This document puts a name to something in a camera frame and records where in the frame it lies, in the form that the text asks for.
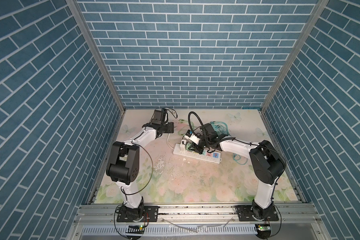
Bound teal multi-head cable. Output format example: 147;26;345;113
211;120;249;166

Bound light green charger with prongs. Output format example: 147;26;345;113
187;144;197;152

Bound white USB charger adapter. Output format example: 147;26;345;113
180;140;187;152

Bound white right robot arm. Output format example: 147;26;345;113
185;112;286;221

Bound white power strip colourful sockets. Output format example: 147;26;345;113
173;143;222;164

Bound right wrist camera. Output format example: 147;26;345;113
184;134;200;145

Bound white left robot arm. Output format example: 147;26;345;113
106;108;178;223

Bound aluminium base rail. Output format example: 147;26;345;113
68;202;330;240

